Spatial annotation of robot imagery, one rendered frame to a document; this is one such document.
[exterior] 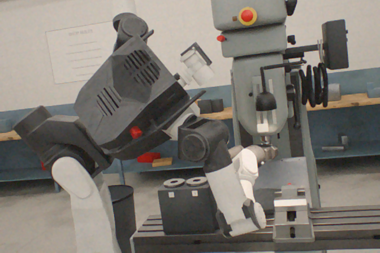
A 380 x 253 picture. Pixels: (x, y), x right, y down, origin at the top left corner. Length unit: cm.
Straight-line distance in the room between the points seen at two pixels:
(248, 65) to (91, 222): 78
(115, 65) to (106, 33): 523
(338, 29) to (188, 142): 95
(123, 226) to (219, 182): 227
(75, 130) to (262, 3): 73
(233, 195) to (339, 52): 90
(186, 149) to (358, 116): 496
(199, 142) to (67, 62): 567
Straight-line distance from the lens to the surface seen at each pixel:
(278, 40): 150
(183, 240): 175
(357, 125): 600
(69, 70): 669
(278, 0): 142
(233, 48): 151
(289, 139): 204
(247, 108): 156
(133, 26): 133
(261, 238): 169
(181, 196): 170
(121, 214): 336
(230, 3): 142
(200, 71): 128
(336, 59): 184
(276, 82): 155
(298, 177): 204
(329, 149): 544
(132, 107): 111
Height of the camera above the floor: 164
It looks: 7 degrees down
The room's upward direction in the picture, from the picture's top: 8 degrees counter-clockwise
